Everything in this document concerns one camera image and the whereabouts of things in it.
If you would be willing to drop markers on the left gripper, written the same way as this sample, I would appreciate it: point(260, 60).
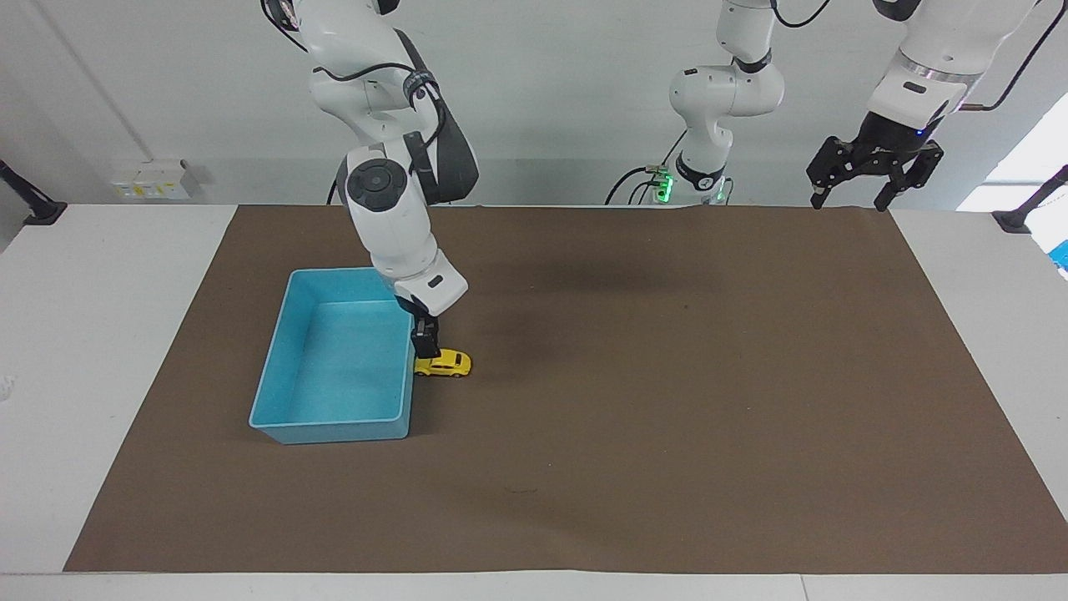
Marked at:
point(886, 138)

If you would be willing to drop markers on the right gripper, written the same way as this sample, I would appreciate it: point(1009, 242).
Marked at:
point(420, 321)

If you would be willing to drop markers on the yellow toy beetle car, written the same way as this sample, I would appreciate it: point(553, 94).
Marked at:
point(450, 363)

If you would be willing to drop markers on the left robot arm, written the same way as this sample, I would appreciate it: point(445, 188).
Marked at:
point(722, 92)

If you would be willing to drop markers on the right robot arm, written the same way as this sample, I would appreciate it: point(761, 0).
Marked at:
point(392, 225)

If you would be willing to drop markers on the light blue plastic bin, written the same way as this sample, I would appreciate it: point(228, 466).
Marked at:
point(342, 367)

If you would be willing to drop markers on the black stand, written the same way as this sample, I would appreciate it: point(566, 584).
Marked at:
point(33, 204)
point(1026, 209)

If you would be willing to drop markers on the blue and white object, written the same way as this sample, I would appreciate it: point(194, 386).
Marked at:
point(1061, 259)

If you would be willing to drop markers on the white wall socket box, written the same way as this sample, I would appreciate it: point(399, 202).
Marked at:
point(154, 179)

